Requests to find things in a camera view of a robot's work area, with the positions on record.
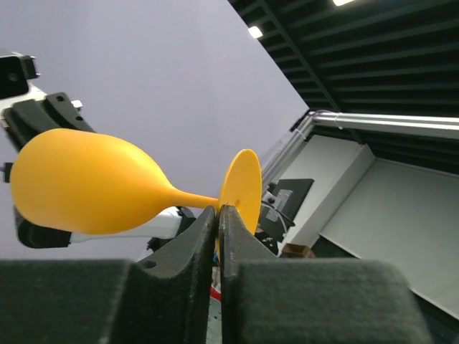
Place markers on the aluminium frame beam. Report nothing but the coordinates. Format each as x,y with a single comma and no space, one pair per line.
425,141

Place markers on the monitor on desk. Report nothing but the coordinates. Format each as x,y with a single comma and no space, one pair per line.
280,205

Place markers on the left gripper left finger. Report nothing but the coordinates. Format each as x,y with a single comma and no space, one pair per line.
162,299

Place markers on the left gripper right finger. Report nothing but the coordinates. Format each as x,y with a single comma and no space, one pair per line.
266,299

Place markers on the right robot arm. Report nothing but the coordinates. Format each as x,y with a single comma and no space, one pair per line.
27,111

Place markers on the yellow wine glass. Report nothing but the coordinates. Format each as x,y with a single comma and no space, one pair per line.
97,184

